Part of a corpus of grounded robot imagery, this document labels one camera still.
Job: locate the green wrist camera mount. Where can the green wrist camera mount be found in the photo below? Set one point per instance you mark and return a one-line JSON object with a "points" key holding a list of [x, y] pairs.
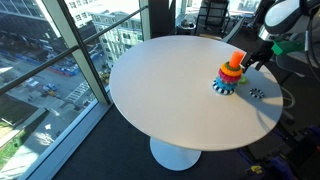
{"points": [[286, 47]]}

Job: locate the grey window mullion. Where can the grey window mullion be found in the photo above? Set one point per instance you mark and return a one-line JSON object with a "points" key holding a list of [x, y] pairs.
{"points": [[80, 56], [145, 20]]}

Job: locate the grey slanted chair back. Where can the grey slanted chair back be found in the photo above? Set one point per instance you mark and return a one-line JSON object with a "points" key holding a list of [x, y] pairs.
{"points": [[233, 31]]}

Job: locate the yellow black tag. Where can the yellow black tag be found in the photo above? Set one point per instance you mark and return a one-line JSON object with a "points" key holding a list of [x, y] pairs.
{"points": [[256, 169]]}

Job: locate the dark window rail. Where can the dark window rail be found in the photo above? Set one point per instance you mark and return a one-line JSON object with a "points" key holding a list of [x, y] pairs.
{"points": [[40, 66]]}

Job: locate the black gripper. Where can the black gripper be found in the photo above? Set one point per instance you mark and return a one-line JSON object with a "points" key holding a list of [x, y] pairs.
{"points": [[265, 51]]}

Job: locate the blue purple tool pile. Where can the blue purple tool pile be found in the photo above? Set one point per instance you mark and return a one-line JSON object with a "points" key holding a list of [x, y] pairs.
{"points": [[283, 166]]}

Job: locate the black frame chair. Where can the black frame chair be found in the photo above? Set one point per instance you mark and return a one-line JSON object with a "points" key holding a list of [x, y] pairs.
{"points": [[213, 16]]}

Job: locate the orange stand peg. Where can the orange stand peg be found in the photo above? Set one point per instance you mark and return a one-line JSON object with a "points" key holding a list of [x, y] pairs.
{"points": [[236, 58]]}

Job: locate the white table pedestal base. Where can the white table pedestal base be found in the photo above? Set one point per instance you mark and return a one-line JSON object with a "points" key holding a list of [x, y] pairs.
{"points": [[173, 156]]}

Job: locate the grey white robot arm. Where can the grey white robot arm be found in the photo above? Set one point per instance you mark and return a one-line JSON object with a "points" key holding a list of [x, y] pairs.
{"points": [[283, 13]]}

